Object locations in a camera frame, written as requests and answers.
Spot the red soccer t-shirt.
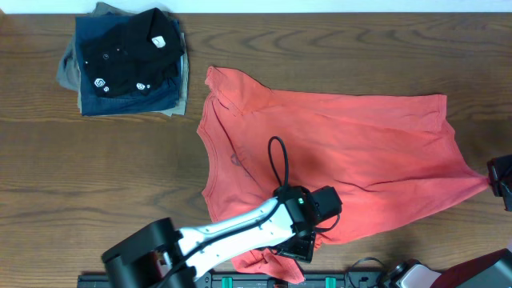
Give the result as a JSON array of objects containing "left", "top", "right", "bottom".
[{"left": 197, "top": 66, "right": 491, "bottom": 285}]

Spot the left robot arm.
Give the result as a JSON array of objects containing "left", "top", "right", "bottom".
[{"left": 102, "top": 186, "right": 319, "bottom": 287}]

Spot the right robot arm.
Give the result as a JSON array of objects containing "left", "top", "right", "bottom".
[{"left": 383, "top": 155, "right": 511, "bottom": 288}]

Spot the navy blue folded garment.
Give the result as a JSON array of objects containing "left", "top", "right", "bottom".
[{"left": 75, "top": 15, "right": 182, "bottom": 116}]

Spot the black folded shirt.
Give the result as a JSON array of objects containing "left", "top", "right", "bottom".
[{"left": 80, "top": 8, "right": 184, "bottom": 98}]

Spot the grey folded garment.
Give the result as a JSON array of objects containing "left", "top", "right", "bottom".
[{"left": 56, "top": 2, "right": 132, "bottom": 91}]

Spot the black right base cable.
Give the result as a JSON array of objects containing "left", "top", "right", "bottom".
[{"left": 346, "top": 257, "right": 387, "bottom": 288}]

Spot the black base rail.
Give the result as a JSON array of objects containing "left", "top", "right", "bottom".
[{"left": 77, "top": 271, "right": 401, "bottom": 288}]

